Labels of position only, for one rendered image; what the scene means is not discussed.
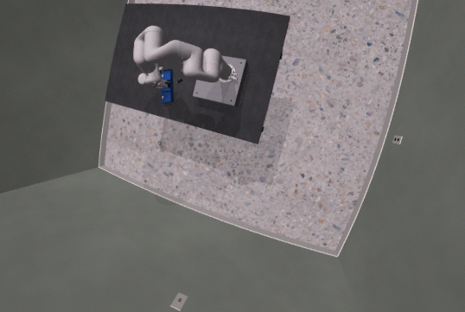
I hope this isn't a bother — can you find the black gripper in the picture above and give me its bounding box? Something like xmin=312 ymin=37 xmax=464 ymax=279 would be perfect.
xmin=154 ymin=80 xmax=170 ymax=89

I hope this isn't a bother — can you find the blue bin rack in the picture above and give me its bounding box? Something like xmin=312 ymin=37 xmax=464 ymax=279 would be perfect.
xmin=161 ymin=69 xmax=174 ymax=103

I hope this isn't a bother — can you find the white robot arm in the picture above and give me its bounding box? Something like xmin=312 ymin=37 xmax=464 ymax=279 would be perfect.
xmin=133 ymin=26 xmax=238 ymax=87

